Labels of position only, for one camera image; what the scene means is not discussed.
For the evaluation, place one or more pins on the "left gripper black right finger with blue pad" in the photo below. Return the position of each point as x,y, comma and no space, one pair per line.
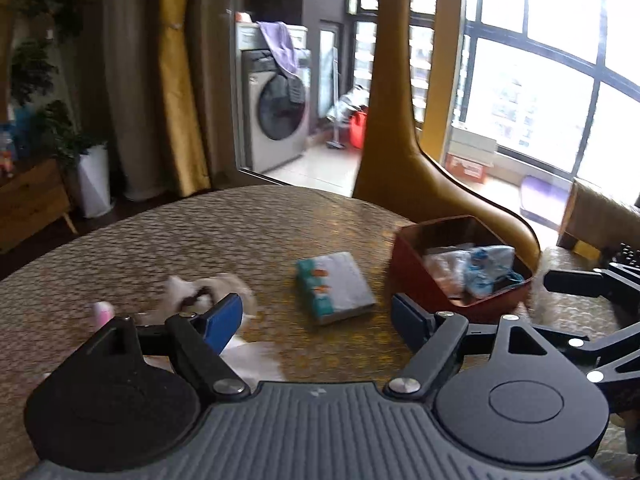
435,340

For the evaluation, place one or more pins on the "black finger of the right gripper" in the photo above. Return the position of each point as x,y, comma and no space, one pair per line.
590,284

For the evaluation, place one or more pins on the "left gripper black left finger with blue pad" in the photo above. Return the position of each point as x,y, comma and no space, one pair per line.
193,344

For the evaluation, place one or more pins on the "white bunny plush toy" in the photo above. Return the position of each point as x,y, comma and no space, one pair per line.
198,297

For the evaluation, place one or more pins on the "white mesh cloth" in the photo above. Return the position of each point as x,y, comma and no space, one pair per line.
253,361

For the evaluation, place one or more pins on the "woven pattern cushion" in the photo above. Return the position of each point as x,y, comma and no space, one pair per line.
595,225

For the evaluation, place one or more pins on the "red storage box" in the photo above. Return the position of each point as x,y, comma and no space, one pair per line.
411,277

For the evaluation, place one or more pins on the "blue white packet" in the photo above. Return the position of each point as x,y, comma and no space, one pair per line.
489,270

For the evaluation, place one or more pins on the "purple rolled mat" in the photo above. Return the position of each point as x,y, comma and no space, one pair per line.
544,201

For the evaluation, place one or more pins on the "teal white tissue pack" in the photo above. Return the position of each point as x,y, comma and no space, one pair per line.
334,287

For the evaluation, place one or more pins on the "red white cardboard box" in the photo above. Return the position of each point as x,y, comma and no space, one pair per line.
465,169

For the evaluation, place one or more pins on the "tan leather chair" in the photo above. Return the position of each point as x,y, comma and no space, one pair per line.
395,172

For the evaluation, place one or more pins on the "white plant pot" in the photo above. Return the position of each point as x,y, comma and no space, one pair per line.
94,182

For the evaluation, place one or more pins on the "wooden cabinet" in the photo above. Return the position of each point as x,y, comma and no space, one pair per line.
33,198

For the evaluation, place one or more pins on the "red bucket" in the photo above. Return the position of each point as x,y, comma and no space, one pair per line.
357,128

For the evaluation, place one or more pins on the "silver washing machine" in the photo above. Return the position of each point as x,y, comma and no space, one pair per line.
275,110

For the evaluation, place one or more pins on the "green potted plant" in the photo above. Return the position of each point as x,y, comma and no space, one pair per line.
39,90

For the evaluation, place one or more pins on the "yellow curtain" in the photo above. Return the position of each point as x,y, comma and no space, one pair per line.
181,116

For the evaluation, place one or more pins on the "purple towel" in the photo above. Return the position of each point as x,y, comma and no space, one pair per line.
279,41

